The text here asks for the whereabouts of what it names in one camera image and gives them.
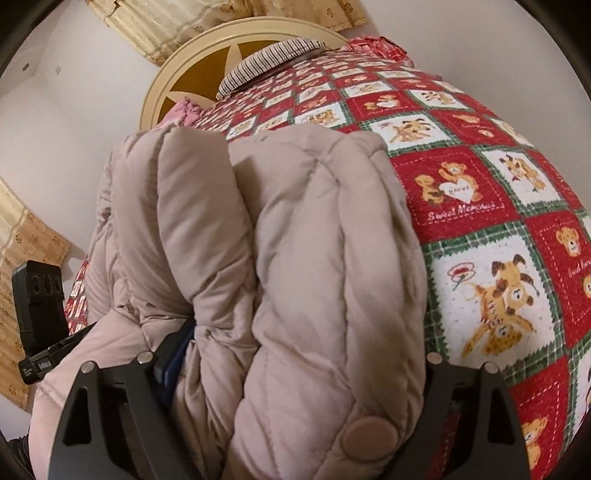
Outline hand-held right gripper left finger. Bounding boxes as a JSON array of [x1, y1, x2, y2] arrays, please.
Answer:
[[48, 320, 199, 480]]

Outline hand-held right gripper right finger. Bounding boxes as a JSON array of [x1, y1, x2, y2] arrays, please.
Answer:
[[426, 353, 529, 480]]

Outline beige padded jacket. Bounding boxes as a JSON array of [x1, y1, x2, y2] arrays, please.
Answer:
[[28, 122, 432, 480]]

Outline beige patterned curtain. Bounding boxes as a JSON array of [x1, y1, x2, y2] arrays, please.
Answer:
[[0, 178, 72, 411], [85, 0, 368, 65]]

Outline dark cloth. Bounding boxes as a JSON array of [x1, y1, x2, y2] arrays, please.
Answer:
[[4, 434, 37, 480]]

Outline red bear printed blanket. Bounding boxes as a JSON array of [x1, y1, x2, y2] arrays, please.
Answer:
[[65, 44, 591, 480]]

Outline pink cloth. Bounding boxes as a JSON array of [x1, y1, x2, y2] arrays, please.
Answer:
[[159, 97, 204, 127]]

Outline cream round headboard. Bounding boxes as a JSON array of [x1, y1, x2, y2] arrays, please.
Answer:
[[141, 21, 349, 127]]

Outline striped pillow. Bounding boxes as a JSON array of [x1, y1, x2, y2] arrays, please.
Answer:
[[216, 38, 326, 99]]

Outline red checked cloth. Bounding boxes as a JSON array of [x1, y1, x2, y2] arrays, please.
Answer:
[[346, 36, 414, 63]]

